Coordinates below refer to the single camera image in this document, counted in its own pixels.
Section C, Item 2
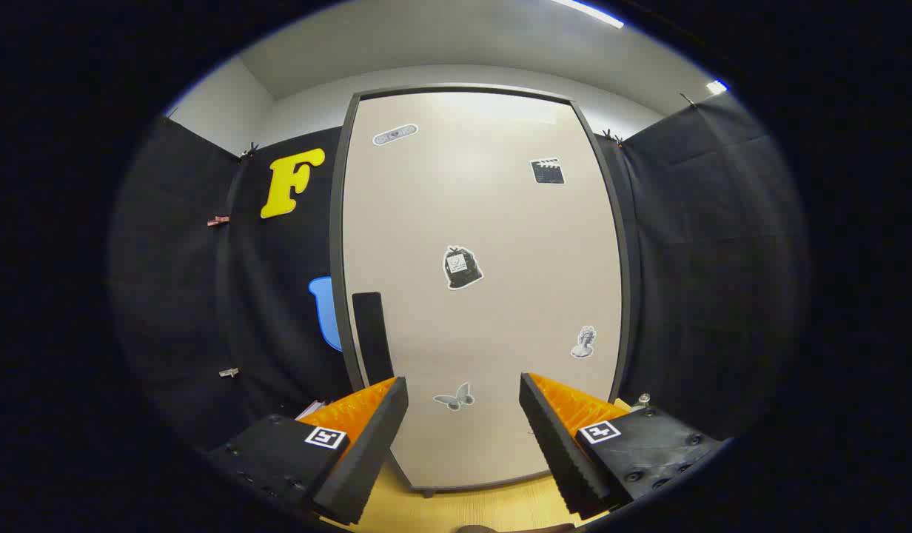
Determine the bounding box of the black backdrop cloth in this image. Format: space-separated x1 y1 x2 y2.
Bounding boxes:
108 93 808 452

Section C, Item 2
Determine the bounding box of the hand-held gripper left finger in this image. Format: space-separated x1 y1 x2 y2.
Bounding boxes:
204 376 410 526

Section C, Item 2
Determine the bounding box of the beige shoe cabinet door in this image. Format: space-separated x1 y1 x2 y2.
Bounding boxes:
341 90 626 491

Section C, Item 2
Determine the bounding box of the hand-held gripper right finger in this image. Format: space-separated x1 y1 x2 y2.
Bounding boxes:
519 372 727 520

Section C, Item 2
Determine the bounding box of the dark grey shoe cabinet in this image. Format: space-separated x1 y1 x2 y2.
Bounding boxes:
329 83 636 498

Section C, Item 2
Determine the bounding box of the black door handle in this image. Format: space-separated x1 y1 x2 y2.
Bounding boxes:
352 292 395 386

